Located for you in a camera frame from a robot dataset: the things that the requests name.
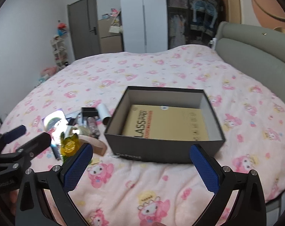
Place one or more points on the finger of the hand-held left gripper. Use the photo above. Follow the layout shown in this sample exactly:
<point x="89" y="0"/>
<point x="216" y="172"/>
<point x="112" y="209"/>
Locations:
<point x="37" y="142"/>
<point x="15" y="131"/>

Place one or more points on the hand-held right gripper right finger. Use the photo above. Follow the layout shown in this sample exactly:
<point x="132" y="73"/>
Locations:
<point x="203" y="169"/>

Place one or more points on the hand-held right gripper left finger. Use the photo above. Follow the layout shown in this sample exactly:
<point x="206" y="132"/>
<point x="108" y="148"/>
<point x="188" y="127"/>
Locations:
<point x="78" y="167"/>

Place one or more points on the green yellow corn packet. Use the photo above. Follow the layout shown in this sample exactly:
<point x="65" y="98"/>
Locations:
<point x="69" y="146"/>

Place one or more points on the red photo card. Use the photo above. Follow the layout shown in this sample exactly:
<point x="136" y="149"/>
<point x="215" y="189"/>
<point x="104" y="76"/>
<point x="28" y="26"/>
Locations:
<point x="54" y="122"/>

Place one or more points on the dark grey cardboard box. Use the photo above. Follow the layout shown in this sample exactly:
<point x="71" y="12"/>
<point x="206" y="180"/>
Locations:
<point x="156" y="150"/>

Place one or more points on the small black box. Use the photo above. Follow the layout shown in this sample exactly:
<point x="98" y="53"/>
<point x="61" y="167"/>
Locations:
<point x="89" y="111"/>

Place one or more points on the yellow booklet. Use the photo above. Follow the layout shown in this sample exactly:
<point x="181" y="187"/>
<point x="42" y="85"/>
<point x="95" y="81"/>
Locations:
<point x="170" y="122"/>

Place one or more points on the white tube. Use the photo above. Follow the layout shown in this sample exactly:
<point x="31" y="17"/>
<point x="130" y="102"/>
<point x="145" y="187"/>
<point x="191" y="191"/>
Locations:
<point x="103" y="111"/>

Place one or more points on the pink plush toy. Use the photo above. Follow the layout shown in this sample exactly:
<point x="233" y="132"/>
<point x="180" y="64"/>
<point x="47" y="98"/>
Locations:
<point x="49" y="70"/>

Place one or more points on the white shelf rack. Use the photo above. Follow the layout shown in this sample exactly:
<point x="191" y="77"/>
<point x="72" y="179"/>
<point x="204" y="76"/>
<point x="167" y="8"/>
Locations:
<point x="60" y="51"/>

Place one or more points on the red blue plush toy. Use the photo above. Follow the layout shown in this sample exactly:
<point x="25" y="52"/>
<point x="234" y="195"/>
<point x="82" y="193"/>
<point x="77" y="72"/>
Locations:
<point x="62" y="28"/>

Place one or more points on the pink printed blanket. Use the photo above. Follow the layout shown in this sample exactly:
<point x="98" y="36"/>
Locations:
<point x="156" y="63"/>

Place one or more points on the grey green padded headboard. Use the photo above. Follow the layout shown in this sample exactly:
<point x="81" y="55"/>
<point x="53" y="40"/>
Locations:
<point x="250" y="58"/>

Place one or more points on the grey door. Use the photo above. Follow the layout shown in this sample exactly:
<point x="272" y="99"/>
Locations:
<point x="83" y="28"/>

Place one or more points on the brown cardboard carton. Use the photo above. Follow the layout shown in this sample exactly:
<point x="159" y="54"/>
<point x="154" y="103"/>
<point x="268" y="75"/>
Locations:
<point x="109" y="42"/>

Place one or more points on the white charger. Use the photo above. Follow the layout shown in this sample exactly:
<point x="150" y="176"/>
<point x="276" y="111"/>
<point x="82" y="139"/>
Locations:
<point x="213" y="42"/>

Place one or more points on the white handbag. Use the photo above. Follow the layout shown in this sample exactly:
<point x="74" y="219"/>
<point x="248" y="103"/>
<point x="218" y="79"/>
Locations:
<point x="114" y="29"/>

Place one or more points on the dark glass cabinet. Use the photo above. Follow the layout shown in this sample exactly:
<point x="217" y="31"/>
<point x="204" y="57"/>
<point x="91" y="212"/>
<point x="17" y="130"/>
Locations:
<point x="180" y="16"/>

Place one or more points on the white wardrobe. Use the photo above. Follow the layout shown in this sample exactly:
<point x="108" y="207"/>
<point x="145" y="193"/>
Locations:
<point x="144" y="16"/>

